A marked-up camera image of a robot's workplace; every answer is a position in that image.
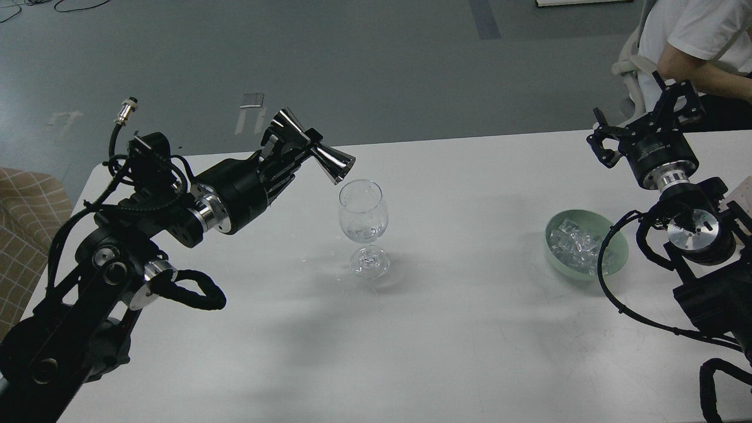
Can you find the beige checkered sofa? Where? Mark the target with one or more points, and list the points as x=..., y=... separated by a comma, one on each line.
x=34, y=206

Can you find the clear wine glass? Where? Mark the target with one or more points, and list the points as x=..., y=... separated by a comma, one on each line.
x=363, y=218

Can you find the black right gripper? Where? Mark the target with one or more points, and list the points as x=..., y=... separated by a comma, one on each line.
x=661, y=155

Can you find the clear ice cubes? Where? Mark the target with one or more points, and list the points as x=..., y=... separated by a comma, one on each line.
x=575, y=246

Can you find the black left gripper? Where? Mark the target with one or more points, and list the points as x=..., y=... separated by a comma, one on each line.
x=246, y=188

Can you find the steel double jigger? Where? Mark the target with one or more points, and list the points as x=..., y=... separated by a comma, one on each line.
x=320, y=154

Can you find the green bowl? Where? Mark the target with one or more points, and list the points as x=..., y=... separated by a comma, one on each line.
x=590, y=220

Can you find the person in white shirt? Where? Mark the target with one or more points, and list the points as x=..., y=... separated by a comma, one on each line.
x=708, y=44

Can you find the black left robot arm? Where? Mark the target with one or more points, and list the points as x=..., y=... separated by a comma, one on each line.
x=104, y=266

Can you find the beige perforated block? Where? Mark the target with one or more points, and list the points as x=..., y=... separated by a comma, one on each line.
x=741, y=195

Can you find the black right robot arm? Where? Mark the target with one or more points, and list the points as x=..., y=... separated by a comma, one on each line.
x=686, y=231

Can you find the white office chair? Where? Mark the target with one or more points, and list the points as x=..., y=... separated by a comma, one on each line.
x=629, y=65

